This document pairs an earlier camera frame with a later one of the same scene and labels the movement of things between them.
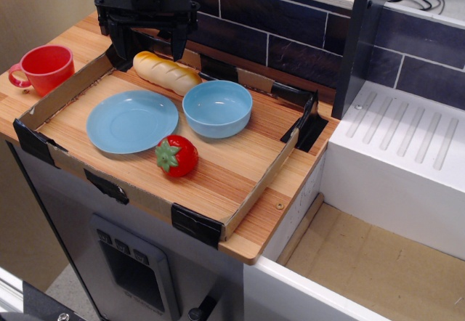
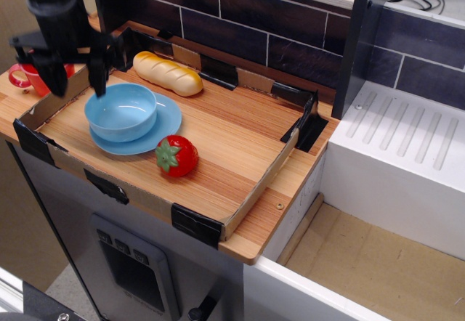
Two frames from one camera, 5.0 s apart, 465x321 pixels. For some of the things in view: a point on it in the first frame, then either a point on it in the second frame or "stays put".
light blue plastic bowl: x=217 y=109 to x=121 y=112
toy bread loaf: x=175 y=77 stays put
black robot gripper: x=146 y=3 to x=62 y=27
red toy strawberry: x=176 y=155 stays put
